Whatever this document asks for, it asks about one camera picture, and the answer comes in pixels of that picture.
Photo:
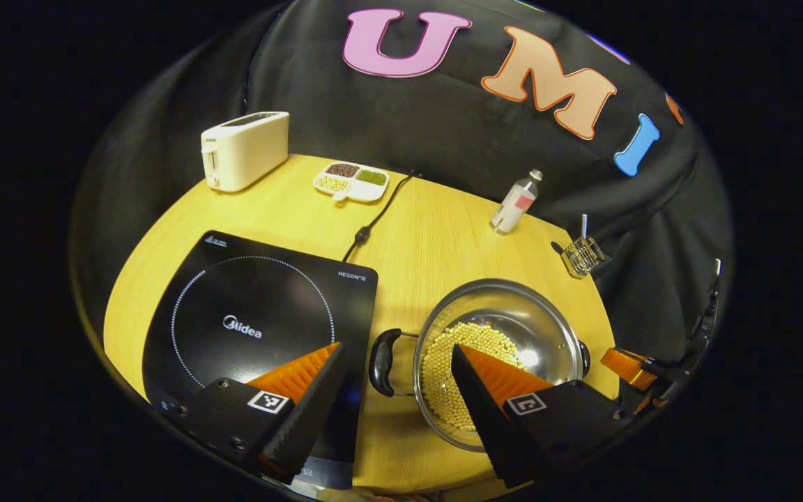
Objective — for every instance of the black induction cooktop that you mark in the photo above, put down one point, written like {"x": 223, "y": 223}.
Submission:
{"x": 255, "y": 307}

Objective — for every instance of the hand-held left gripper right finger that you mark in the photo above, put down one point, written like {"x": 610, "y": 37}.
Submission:
{"x": 482, "y": 418}

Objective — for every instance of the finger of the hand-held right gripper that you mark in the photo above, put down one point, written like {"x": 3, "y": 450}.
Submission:
{"x": 628, "y": 368}

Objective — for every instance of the clear bottle with pink label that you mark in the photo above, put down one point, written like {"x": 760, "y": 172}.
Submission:
{"x": 513, "y": 206}

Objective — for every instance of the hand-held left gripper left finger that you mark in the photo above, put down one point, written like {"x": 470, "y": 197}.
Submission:
{"x": 307, "y": 425}

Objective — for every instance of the striped straw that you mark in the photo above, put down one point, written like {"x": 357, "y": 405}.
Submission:
{"x": 584, "y": 224}

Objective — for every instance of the white toaster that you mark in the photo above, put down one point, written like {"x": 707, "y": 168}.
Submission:
{"x": 245, "y": 150}

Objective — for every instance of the white divided dish of beans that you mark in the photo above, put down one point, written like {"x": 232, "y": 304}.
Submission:
{"x": 351, "y": 183}

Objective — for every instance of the black backdrop cloth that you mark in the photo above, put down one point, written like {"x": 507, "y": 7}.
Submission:
{"x": 443, "y": 132}

